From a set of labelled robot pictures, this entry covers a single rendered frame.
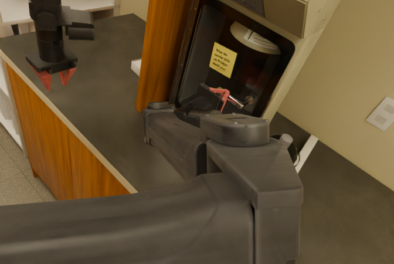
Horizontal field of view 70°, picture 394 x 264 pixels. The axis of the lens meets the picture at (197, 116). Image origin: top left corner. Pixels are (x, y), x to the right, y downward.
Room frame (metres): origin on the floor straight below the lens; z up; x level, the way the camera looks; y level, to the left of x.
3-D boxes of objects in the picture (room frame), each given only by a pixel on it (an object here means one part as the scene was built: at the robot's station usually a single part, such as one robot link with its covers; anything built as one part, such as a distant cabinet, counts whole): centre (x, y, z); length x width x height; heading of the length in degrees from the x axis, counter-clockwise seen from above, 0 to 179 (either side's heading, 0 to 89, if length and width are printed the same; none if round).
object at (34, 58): (0.55, 0.39, 1.21); 0.10 x 0.07 x 0.07; 151
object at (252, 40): (0.69, -0.03, 1.19); 0.30 x 0.01 x 0.40; 60
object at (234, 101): (0.63, -0.08, 1.20); 0.10 x 0.05 x 0.03; 60
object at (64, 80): (0.56, 0.39, 1.14); 0.07 x 0.07 x 0.09; 61
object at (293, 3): (0.65, -0.01, 1.46); 0.32 x 0.12 x 0.10; 61
